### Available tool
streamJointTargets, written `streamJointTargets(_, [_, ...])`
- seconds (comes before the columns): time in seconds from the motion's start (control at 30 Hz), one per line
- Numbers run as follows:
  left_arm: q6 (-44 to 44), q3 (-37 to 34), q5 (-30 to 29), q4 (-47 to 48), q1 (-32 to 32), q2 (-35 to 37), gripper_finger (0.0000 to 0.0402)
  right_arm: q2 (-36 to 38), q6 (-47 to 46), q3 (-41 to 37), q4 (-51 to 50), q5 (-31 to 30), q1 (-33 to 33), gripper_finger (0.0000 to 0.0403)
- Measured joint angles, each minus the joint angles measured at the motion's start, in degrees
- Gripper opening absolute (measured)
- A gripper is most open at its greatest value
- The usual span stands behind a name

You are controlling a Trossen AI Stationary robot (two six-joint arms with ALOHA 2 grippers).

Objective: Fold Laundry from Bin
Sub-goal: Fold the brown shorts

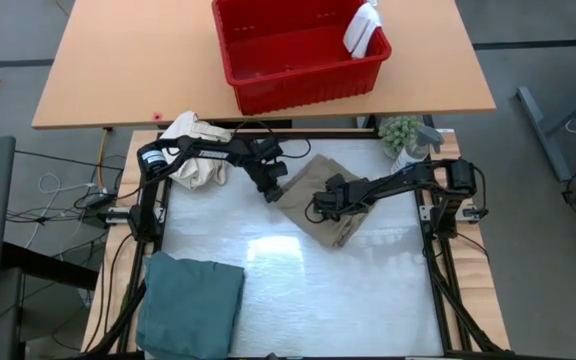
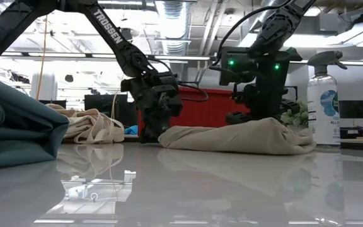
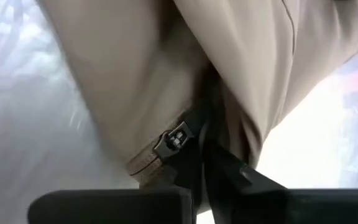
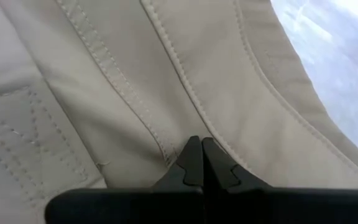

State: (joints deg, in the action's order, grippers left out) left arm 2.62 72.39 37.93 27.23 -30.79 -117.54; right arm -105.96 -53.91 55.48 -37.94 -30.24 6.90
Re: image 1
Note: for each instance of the green potted plant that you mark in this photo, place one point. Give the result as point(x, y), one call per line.
point(400, 134)

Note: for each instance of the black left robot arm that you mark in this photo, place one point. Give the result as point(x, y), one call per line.
point(208, 150)

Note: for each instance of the black side desk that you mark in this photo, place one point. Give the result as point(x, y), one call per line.
point(48, 265)

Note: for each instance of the black aluminium frame rail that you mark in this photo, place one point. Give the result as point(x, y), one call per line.
point(438, 280)
point(137, 280)
point(328, 134)

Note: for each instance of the teal grey garment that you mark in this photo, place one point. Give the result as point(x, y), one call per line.
point(193, 300)

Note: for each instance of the small white cloth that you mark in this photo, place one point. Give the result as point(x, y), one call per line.
point(363, 30)

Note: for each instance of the clear spray bottle black trigger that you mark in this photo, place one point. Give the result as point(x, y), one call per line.
point(410, 155)

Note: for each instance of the khaki garment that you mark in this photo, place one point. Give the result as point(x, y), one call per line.
point(308, 185)

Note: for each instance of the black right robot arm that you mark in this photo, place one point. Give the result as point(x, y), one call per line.
point(418, 177)

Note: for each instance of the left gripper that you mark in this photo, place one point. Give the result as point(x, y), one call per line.
point(268, 167)

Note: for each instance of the beige folded cloth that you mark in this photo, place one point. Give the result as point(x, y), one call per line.
point(198, 170)

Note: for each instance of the red plastic laundry bin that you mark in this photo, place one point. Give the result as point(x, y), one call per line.
point(293, 50)

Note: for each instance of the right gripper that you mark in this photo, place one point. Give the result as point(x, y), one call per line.
point(340, 195)

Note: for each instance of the black power adapter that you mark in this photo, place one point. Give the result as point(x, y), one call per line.
point(99, 204)

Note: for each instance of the grey metal table leg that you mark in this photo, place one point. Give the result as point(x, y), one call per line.
point(543, 131)

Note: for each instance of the tan wooden desk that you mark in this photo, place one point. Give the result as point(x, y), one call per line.
point(133, 60)

